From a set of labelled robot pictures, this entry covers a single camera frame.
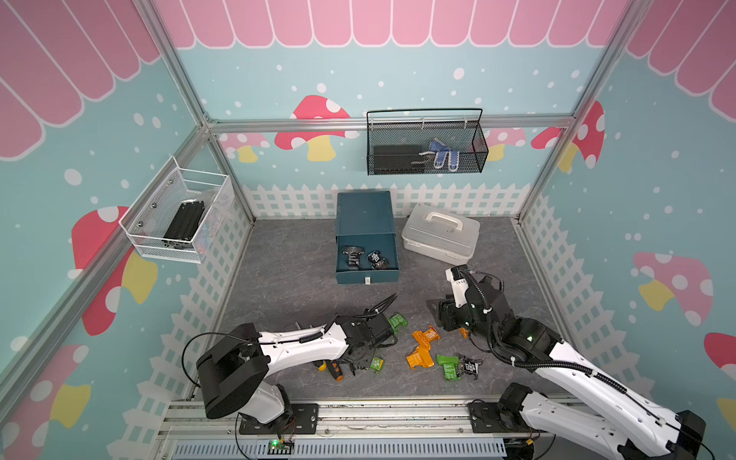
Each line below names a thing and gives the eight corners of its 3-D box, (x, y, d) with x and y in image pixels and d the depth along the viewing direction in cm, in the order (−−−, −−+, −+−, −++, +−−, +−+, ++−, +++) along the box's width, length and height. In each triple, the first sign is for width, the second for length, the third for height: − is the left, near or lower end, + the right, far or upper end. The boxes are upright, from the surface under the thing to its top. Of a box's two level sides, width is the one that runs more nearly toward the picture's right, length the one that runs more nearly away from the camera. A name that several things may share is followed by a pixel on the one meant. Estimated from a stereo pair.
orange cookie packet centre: (420, 352, 87) (421, 349, 86) (412, 334, 91) (412, 332, 89) (441, 343, 89) (442, 340, 87) (432, 326, 93) (433, 323, 91)
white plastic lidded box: (400, 251, 112) (402, 230, 102) (414, 222, 122) (418, 200, 112) (465, 273, 105) (474, 252, 95) (475, 241, 115) (483, 219, 105)
